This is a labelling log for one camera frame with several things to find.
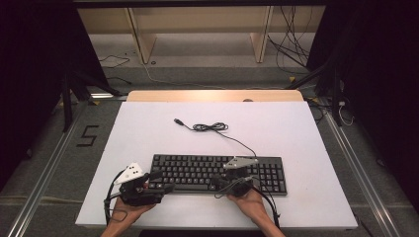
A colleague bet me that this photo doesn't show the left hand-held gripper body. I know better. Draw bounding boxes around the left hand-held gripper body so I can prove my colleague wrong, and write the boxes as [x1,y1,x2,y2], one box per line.
[113,161,165,207]

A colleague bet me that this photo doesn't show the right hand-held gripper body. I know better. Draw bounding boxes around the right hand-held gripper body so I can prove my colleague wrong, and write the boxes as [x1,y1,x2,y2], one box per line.
[222,156,260,198]

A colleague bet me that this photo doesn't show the black computer keyboard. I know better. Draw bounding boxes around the black computer keyboard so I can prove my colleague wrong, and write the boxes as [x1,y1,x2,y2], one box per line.
[148,153,289,197]

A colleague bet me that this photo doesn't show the person's left hand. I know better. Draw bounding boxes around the person's left hand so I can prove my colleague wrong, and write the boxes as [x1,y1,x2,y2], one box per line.
[109,197,156,227]

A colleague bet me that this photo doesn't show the person's right hand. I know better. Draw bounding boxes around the person's right hand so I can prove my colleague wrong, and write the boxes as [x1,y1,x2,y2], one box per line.
[226,189,267,227]

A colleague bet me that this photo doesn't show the wooden table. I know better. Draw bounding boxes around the wooden table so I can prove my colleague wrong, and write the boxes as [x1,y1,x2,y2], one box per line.
[126,89,304,103]

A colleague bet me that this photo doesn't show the short aluminium bar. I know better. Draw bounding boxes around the short aluminium bar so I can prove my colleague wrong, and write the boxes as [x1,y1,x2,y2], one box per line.
[89,93,128,101]

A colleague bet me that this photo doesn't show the black metal stand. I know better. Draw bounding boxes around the black metal stand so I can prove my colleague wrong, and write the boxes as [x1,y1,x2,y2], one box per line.
[286,48,345,127]
[60,68,124,133]

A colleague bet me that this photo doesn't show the dark curtain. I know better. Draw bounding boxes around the dark curtain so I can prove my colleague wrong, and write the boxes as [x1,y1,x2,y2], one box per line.
[0,0,110,194]
[307,0,419,213]

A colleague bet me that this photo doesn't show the light wooden desk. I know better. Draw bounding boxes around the light wooden desk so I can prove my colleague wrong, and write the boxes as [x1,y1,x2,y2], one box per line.
[77,5,327,65]

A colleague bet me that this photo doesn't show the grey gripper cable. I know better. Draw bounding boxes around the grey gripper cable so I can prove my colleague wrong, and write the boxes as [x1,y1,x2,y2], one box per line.
[213,177,253,199]

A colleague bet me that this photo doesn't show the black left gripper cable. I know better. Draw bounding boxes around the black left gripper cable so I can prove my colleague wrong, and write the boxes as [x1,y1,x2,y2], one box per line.
[103,168,129,226]

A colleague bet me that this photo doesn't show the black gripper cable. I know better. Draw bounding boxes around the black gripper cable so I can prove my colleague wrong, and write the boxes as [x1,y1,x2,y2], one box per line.
[103,168,129,226]
[250,184,282,230]

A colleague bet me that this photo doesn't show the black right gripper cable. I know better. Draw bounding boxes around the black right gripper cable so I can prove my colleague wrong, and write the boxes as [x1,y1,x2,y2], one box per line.
[250,184,282,230]

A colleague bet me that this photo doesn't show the black keyboard cable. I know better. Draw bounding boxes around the black keyboard cable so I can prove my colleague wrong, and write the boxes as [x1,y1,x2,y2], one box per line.
[173,118,259,158]

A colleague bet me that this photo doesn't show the aluminium floor rail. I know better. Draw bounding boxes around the aluminium floor rail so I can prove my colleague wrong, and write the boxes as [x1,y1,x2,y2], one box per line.
[319,104,402,237]
[6,112,85,237]

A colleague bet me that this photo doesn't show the black floor cable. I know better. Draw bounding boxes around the black floor cable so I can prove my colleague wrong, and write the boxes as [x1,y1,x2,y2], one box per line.
[105,76,133,87]
[98,54,131,69]

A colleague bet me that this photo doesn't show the white cable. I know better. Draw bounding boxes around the white cable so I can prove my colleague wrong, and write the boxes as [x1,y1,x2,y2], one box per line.
[337,100,356,127]

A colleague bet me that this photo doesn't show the bundle of hanging black cables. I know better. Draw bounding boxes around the bundle of hanging black cables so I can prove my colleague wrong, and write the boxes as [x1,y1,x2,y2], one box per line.
[267,5,318,70]

